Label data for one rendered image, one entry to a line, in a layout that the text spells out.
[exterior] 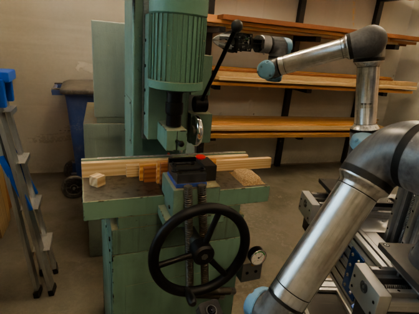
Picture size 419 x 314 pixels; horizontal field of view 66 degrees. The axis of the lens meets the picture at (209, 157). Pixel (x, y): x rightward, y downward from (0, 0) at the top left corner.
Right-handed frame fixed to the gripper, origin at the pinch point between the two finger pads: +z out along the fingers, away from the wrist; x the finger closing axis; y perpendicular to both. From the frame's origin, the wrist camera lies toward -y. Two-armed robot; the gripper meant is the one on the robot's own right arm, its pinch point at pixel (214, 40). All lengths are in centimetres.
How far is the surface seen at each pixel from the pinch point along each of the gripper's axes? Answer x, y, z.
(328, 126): 73, -137, -193
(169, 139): 32, 36, 27
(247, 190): 47, 47, 3
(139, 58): 8.9, 13.5, 33.5
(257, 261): 72, 53, -1
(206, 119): 30.2, 16.1, 7.3
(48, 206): 134, -130, 82
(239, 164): 44, 32, -1
